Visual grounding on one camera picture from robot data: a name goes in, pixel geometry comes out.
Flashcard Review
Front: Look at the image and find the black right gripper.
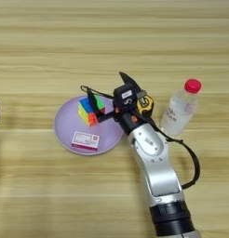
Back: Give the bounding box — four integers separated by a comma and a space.
87, 72, 152, 135

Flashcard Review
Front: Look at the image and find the multicolour puzzle cube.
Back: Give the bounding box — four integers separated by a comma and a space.
77, 96, 107, 127

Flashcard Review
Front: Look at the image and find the clear bottle red cap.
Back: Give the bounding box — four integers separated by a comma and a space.
159, 78, 203, 138

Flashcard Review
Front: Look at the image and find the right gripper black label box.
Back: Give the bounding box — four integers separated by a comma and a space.
112, 83, 141, 109

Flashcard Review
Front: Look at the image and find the yellow black tape measure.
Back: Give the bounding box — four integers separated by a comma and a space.
80, 86, 155, 119

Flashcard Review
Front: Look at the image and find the white magenta card box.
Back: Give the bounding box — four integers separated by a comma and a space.
71, 131, 101, 152

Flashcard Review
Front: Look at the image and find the purple round plate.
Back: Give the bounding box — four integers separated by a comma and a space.
53, 95, 127, 156

